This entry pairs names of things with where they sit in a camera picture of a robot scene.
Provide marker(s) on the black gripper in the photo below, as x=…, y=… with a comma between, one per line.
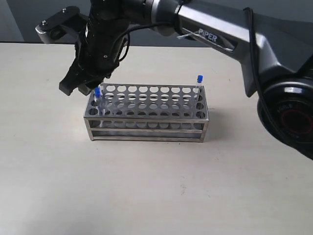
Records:
x=99, y=47

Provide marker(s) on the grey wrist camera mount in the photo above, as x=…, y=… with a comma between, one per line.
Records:
x=68, y=21

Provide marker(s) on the blue capped tube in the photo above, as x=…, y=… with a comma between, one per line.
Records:
x=99, y=100
x=197, y=88

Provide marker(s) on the metal test tube rack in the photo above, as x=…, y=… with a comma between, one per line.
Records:
x=137, y=112

